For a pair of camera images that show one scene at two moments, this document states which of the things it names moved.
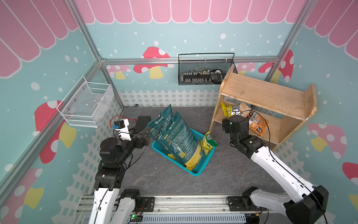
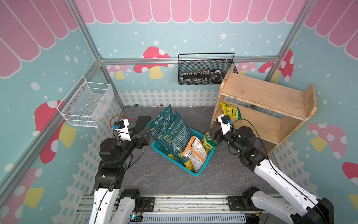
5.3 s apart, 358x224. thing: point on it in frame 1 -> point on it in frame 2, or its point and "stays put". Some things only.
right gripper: (225, 125) -> (218, 134)
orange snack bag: (257, 124) -> (196, 152)
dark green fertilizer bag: (178, 141) stays put
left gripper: (139, 144) stays put
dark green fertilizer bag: (155, 126) stays put
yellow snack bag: (208, 142) stays put
